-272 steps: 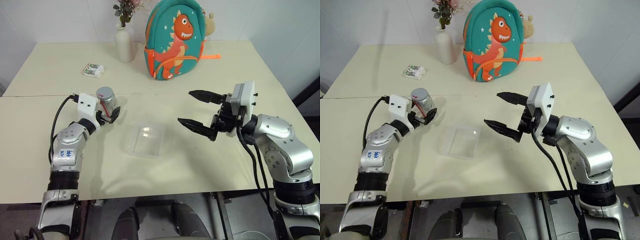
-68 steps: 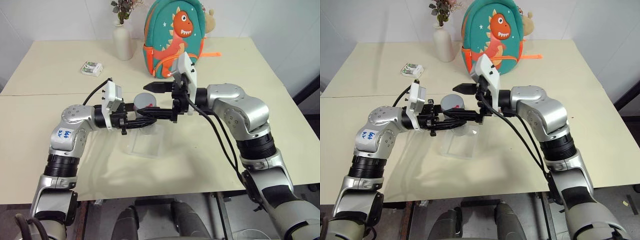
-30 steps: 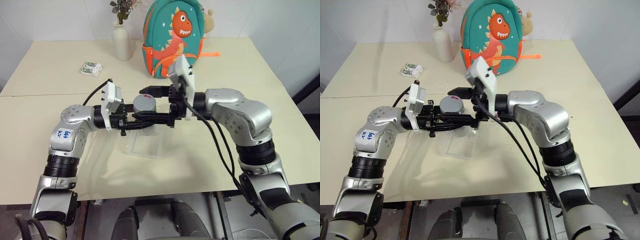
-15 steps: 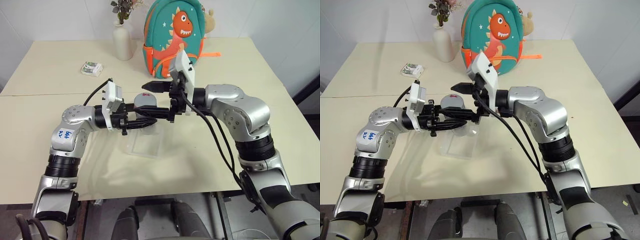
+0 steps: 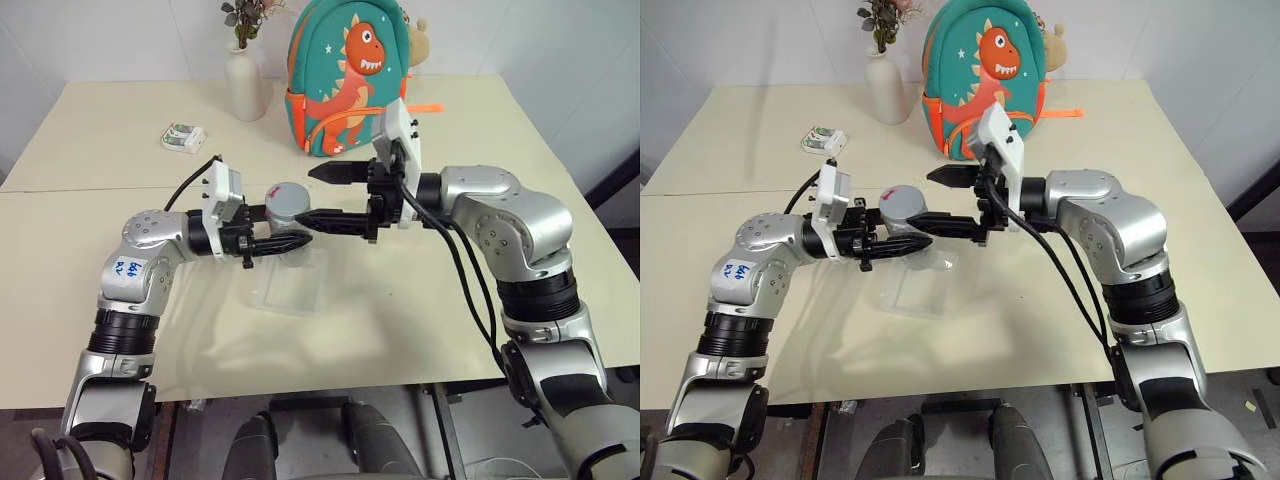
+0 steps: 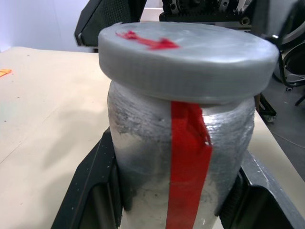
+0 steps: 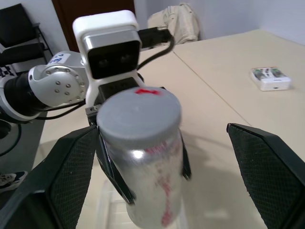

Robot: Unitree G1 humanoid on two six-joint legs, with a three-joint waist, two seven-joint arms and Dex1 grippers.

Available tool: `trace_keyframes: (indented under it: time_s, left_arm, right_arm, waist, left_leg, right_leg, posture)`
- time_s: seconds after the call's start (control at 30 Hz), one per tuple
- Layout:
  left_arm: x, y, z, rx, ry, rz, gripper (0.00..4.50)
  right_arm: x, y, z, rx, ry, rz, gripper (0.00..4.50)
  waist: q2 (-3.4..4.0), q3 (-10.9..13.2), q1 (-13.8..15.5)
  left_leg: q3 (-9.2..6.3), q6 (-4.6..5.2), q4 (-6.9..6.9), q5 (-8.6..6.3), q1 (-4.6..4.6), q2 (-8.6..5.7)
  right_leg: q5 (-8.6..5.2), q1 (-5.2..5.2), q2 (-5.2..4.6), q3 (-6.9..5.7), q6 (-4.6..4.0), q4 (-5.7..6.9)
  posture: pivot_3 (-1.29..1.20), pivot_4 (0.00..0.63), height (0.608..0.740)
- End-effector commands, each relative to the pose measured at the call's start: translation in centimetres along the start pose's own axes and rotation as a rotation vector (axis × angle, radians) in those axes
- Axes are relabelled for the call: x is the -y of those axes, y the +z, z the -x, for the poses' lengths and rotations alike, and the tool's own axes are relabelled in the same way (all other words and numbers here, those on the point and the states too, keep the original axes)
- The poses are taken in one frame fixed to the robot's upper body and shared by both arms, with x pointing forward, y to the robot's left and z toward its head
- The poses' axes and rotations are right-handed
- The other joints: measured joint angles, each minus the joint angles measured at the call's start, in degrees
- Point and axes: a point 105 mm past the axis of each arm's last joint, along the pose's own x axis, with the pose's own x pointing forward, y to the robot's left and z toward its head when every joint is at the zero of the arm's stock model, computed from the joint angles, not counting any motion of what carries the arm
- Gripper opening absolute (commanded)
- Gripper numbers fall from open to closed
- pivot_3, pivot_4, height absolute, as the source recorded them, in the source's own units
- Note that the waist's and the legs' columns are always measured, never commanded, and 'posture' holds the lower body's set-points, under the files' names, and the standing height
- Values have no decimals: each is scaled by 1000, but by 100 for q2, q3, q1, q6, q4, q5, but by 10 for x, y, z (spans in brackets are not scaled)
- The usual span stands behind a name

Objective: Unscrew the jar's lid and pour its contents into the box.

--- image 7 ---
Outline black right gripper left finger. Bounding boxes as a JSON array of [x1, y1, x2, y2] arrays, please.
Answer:
[[0, 125, 99, 229]]

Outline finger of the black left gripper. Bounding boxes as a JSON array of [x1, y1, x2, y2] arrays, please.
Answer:
[[96, 127, 137, 205], [180, 133, 192, 181]]

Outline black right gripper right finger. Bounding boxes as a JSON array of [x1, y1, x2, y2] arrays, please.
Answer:
[[226, 123, 305, 229]]

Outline gray jar lid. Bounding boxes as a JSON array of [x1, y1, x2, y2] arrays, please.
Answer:
[[96, 87, 182, 150]]

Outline clear jar with white contents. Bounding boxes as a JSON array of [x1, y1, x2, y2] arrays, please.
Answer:
[[104, 130, 184, 229]]

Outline small white printed box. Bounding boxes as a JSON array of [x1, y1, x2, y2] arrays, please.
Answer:
[[251, 66, 292, 92]]

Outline white and navy shoe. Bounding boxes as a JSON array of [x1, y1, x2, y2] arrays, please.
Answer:
[[0, 171, 29, 192]]

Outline brown door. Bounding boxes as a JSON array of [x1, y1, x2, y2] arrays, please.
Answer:
[[51, 0, 136, 54]]

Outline beige jacket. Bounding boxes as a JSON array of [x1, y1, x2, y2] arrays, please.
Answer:
[[147, 3, 201, 45]]

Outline black and white checkerboard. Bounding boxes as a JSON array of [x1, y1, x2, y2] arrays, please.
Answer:
[[0, 64, 19, 79]]

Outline black chair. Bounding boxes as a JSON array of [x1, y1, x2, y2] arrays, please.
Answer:
[[0, 3, 53, 72]]

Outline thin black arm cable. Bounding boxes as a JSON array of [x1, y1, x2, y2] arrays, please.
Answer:
[[0, 101, 87, 157]]

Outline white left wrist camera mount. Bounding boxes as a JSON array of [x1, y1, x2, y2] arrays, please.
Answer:
[[72, 10, 146, 108]]

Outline black camera cable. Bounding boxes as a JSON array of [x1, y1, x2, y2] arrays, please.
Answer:
[[137, 27, 176, 71]]

